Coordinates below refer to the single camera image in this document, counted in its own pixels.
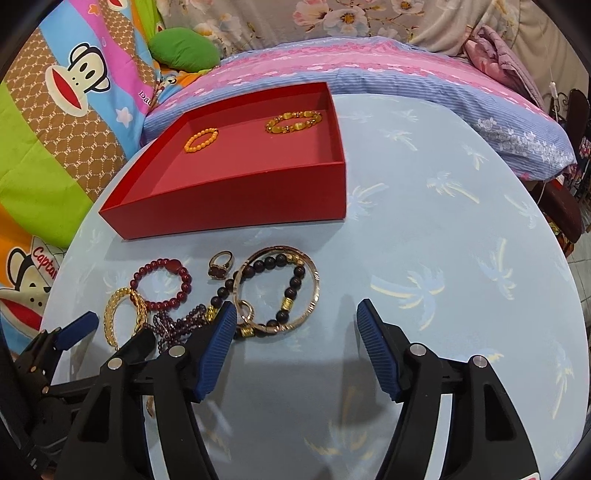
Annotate thin rose gold bangle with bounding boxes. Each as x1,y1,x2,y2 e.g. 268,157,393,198
231,245,321,339

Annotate dark brown bead bracelet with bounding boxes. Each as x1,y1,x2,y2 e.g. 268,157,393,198
202,254,307,341

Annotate gold chain cuff bangle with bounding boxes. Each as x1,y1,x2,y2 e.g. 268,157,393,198
103,287,148,350

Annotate purple garnet bead strand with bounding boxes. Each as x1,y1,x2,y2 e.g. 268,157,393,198
151,304,207,353

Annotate red cardboard tray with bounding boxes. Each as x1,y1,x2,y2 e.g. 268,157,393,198
99,82,346,240

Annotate cartoon monkey colourful quilt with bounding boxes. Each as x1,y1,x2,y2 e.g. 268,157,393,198
0,0,223,324

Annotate dark wooden chair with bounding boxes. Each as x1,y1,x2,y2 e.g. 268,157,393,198
530,89,590,258

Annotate pink and blue pillow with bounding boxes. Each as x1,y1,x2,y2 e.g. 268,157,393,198
143,37,576,180

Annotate green cushion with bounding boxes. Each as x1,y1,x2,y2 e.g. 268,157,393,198
148,27,221,73

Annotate folded pink purple cloth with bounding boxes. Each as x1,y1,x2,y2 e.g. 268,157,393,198
464,25,544,109

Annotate floral grey blanket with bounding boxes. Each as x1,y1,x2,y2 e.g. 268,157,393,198
158,1,590,113

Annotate gold ring with red stone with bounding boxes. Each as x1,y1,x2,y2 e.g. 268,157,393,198
206,250,236,281

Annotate dark red bead bracelet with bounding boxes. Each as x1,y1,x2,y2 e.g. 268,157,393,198
129,257,194,312

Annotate orange bead bracelet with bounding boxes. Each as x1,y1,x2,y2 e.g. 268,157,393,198
183,129,219,152

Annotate yellow stone gold bracelet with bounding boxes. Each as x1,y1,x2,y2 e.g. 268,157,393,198
264,109,324,135

